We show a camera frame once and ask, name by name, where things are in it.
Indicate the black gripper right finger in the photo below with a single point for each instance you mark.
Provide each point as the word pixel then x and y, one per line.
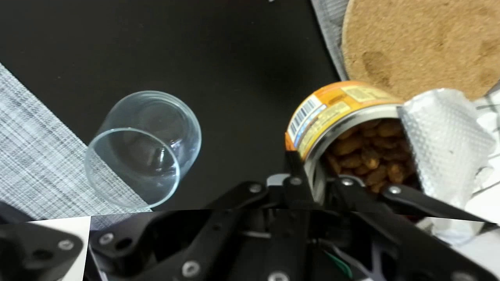
pixel 385 244

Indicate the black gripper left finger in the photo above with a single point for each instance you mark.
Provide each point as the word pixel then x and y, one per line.
pixel 220 235

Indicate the orange bean can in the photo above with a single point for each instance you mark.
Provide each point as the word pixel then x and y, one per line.
pixel 323 110

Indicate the clear glass tumbler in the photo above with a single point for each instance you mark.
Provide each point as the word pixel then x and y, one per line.
pixel 157 119

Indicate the gray woven placemat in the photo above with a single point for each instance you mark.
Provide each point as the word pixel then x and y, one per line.
pixel 37 157

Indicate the round cork trivet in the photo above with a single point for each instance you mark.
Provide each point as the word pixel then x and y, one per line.
pixel 416 41

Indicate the gray quilted pot holder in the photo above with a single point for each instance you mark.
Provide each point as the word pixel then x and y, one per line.
pixel 329 26

